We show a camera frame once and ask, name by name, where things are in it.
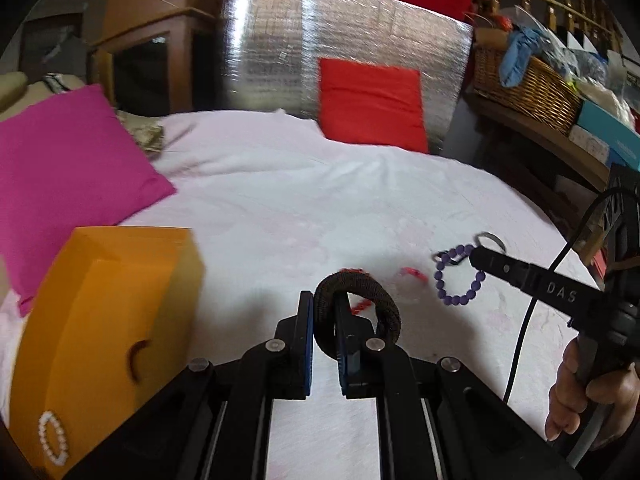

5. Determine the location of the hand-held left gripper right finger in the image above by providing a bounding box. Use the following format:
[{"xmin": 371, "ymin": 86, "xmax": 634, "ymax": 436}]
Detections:
[{"xmin": 334, "ymin": 292, "xmax": 583, "ymax": 480}]

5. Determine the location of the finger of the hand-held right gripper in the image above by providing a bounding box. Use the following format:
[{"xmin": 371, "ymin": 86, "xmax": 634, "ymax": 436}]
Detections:
[{"xmin": 470, "ymin": 246, "xmax": 528, "ymax": 291}]

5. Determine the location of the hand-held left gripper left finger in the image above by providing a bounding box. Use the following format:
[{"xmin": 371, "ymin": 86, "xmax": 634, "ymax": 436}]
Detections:
[{"xmin": 67, "ymin": 290, "xmax": 316, "ymax": 480}]

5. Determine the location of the metal bangle bracelet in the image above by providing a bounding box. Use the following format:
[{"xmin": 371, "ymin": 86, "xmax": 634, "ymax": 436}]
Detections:
[{"xmin": 472, "ymin": 231, "xmax": 506, "ymax": 253}]

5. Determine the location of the red bead bracelet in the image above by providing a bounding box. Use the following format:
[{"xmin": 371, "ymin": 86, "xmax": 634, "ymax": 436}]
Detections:
[{"xmin": 340, "ymin": 267, "xmax": 376, "ymax": 315}]

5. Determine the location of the purple bead bracelet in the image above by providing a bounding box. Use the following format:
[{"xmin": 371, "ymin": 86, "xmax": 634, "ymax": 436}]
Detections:
[{"xmin": 432, "ymin": 244, "xmax": 487, "ymax": 307}]

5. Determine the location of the brown hair scrunchie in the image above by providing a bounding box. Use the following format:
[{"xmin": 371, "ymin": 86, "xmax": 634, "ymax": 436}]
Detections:
[{"xmin": 314, "ymin": 271, "xmax": 402, "ymax": 361}]

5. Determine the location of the orange tray box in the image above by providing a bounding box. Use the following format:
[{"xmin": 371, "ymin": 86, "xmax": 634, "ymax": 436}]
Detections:
[{"xmin": 9, "ymin": 226, "xmax": 206, "ymax": 480}]

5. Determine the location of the person's right hand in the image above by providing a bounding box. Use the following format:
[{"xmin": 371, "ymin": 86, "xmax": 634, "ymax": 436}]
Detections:
[{"xmin": 545, "ymin": 340, "xmax": 640, "ymax": 453}]

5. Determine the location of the wooden shelf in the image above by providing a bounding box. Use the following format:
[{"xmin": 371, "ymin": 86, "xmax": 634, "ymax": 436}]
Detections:
[{"xmin": 465, "ymin": 92, "xmax": 613, "ymax": 191}]

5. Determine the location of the white blanket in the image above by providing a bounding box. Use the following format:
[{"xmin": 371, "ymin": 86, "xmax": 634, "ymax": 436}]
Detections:
[{"xmin": 0, "ymin": 110, "xmax": 606, "ymax": 480}]

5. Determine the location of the wicker basket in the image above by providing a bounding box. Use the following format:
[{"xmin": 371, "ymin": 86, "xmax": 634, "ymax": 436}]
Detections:
[{"xmin": 472, "ymin": 45, "xmax": 583, "ymax": 136}]

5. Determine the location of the teal box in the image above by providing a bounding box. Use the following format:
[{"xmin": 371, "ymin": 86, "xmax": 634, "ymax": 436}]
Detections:
[{"xmin": 570, "ymin": 97, "xmax": 640, "ymax": 171}]

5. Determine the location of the red pillow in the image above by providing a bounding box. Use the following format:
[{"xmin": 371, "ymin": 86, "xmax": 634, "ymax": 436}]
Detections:
[{"xmin": 317, "ymin": 57, "xmax": 431, "ymax": 153}]

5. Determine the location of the blue cloth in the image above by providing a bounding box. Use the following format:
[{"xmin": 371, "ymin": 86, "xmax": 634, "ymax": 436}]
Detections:
[{"xmin": 500, "ymin": 27, "xmax": 551, "ymax": 88}]

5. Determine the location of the pile of plastic bags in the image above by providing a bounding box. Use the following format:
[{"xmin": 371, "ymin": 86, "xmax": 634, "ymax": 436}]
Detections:
[{"xmin": 550, "ymin": 30, "xmax": 640, "ymax": 116}]

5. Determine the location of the wooden railing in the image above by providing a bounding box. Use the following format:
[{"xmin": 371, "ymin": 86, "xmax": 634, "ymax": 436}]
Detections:
[{"xmin": 472, "ymin": 0, "xmax": 623, "ymax": 53}]

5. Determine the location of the patterned cloth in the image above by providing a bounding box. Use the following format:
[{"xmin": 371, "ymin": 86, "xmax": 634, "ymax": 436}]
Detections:
[{"xmin": 117, "ymin": 110, "xmax": 166, "ymax": 161}]

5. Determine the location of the silver foil panel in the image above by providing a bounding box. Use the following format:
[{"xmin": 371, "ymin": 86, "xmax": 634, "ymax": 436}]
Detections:
[{"xmin": 218, "ymin": 0, "xmax": 475, "ymax": 156}]

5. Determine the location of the pink pillow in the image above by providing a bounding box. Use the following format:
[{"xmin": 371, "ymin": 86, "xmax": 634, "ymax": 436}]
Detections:
[{"xmin": 0, "ymin": 84, "xmax": 177, "ymax": 318}]

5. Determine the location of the wooden cabinet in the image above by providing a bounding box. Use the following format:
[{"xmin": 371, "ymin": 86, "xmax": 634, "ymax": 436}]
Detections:
[{"xmin": 92, "ymin": 7, "xmax": 223, "ymax": 113}]

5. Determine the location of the striped cloth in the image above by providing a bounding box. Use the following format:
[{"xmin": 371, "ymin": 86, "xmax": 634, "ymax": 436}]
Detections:
[{"xmin": 42, "ymin": 74, "xmax": 77, "ymax": 93}]

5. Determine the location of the beige leather sofa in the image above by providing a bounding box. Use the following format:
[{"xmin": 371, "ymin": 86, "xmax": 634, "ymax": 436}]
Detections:
[{"xmin": 0, "ymin": 71, "xmax": 86, "ymax": 121}]

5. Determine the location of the black cable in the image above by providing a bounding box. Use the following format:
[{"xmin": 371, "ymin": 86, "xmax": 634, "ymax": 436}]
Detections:
[{"xmin": 502, "ymin": 187, "xmax": 621, "ymax": 403}]

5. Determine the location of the white pearl bracelet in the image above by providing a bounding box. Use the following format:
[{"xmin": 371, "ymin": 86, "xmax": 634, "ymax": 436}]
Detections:
[{"xmin": 37, "ymin": 411, "xmax": 70, "ymax": 467}]

